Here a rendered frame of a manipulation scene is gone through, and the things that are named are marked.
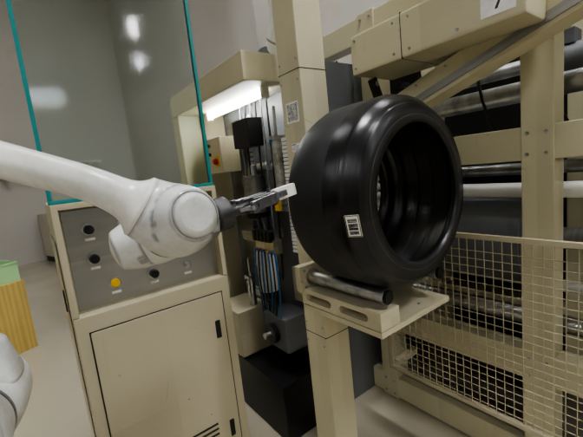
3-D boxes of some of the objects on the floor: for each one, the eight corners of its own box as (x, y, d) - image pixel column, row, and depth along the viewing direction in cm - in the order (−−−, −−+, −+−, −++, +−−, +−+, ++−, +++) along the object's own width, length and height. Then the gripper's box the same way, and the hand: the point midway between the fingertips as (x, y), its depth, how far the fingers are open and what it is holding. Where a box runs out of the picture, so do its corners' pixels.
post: (318, 457, 157) (250, -174, 122) (339, 441, 165) (281, -157, 130) (338, 476, 147) (271, -209, 111) (360, 458, 155) (303, -187, 119)
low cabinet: (140, 238, 861) (134, 200, 848) (207, 242, 713) (200, 196, 699) (46, 260, 699) (36, 214, 686) (107, 271, 551) (96, 213, 538)
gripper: (220, 201, 71) (306, 172, 85) (196, 200, 82) (276, 175, 95) (230, 235, 73) (313, 202, 86) (205, 231, 83) (283, 201, 97)
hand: (284, 192), depth 89 cm, fingers closed
